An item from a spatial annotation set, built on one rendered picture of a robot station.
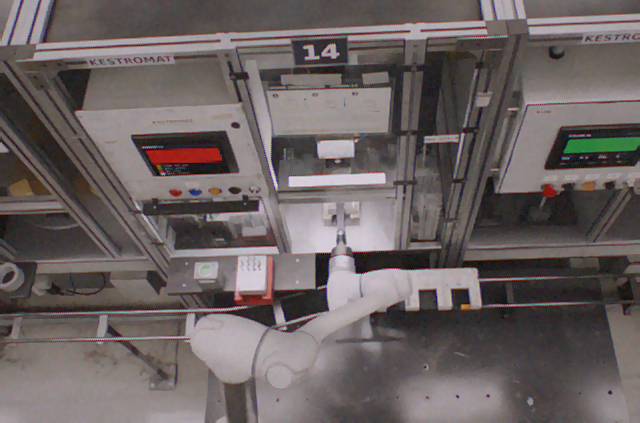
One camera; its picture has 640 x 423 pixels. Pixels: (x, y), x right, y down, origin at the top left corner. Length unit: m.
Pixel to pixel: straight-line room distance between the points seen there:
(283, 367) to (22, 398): 2.11
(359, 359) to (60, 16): 1.56
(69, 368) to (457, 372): 1.91
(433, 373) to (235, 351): 0.99
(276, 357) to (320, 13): 0.83
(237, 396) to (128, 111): 0.83
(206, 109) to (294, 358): 0.65
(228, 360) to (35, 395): 1.94
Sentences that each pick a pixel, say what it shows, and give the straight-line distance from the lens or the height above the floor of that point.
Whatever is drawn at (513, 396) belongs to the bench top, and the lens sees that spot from 2.53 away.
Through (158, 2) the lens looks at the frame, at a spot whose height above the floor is 2.01.
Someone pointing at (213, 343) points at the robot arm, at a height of 1.48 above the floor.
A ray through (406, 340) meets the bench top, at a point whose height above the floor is 0.68.
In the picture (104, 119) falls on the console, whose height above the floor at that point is 1.80.
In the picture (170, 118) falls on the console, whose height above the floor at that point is 1.79.
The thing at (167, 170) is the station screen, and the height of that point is 1.58.
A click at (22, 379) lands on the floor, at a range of 3.61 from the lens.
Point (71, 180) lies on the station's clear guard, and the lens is 2.11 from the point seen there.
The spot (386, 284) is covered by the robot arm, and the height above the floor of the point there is 1.12.
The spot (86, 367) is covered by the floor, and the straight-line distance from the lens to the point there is 3.49.
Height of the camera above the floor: 3.11
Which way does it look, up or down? 60 degrees down
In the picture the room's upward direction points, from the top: 7 degrees counter-clockwise
